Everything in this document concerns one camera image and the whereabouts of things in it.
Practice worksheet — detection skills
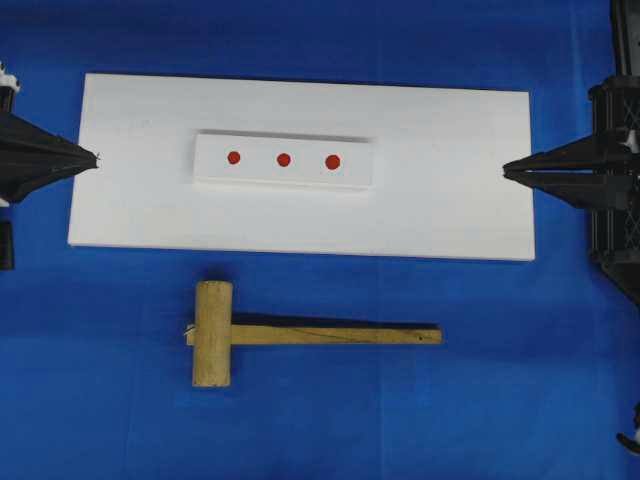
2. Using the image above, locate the black white clip object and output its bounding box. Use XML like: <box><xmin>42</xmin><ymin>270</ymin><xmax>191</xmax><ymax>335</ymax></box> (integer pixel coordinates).
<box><xmin>615</xmin><ymin>402</ymin><xmax>640</xmax><ymax>459</ymax></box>

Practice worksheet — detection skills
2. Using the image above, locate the small white raised block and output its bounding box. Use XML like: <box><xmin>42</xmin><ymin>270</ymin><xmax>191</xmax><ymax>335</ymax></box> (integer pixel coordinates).
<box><xmin>192</xmin><ymin>130</ymin><xmax>376</xmax><ymax>191</ymax></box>

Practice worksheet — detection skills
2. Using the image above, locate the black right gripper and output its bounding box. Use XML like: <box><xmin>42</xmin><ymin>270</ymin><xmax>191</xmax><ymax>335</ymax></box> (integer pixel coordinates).
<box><xmin>503</xmin><ymin>76</ymin><xmax>639</xmax><ymax>265</ymax></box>

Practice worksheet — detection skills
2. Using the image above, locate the large white foam board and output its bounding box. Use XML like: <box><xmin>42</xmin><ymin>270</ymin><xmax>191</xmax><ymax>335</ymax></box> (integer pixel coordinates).
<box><xmin>68</xmin><ymin>74</ymin><xmax>535</xmax><ymax>261</ymax></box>

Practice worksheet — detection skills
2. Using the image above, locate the wooden mallet hammer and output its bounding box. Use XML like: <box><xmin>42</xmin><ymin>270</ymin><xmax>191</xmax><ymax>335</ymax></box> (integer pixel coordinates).
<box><xmin>184</xmin><ymin>281</ymin><xmax>444</xmax><ymax>388</ymax></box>

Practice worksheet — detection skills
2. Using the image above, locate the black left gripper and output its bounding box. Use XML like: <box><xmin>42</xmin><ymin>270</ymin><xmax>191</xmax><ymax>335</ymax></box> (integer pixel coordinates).
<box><xmin>1</xmin><ymin>63</ymin><xmax>98</xmax><ymax>270</ymax></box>

